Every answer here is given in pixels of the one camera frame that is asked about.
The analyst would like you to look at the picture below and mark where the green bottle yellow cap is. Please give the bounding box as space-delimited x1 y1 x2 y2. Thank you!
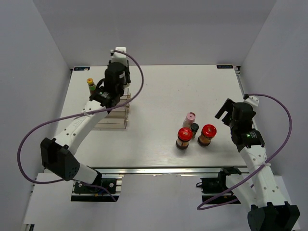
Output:
87 78 96 95

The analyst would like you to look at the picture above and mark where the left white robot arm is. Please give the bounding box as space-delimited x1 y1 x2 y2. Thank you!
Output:
40 62 130 192

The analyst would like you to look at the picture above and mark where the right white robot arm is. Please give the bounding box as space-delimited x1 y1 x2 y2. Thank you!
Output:
215 99 300 231

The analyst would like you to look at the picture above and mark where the right red lid sauce jar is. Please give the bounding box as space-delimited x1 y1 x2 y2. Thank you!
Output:
198 124 217 146

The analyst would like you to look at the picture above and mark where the red lid sauce jar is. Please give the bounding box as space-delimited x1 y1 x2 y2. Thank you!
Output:
198 124 217 146
176 128 193 150

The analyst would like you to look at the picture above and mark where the small black cap jar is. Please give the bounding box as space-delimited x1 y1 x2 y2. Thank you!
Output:
190 123 199 139

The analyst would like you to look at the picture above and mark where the pink cap white bottle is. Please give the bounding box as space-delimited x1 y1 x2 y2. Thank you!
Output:
182 112 196 128

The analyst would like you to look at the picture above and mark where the right blue table label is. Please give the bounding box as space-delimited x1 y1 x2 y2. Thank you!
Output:
216 64 234 69

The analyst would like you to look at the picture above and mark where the blue table label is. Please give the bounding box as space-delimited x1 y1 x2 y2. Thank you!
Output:
216 64 234 69
73 66 90 71

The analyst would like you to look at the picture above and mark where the left blue table label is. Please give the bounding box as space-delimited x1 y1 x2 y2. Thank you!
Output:
73 66 90 71

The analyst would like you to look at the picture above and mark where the clear tiered acrylic rack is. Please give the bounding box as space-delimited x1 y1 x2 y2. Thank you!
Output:
90 87 131 129

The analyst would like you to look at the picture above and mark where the left red lid sauce jar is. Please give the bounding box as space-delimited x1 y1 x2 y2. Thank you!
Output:
176 128 193 150

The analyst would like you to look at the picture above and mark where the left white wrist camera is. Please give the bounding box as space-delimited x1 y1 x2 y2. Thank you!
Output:
110 47 128 67

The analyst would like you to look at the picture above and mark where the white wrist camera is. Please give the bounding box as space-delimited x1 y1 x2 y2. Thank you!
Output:
110 47 128 67
243 94 259 108

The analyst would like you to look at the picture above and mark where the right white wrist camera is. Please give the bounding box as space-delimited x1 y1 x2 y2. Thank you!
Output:
243 94 259 108

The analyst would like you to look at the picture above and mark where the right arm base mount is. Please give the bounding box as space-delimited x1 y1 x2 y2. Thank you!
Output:
196 167 242 205

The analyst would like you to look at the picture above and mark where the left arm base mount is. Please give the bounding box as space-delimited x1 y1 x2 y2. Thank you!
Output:
70 174 123 203

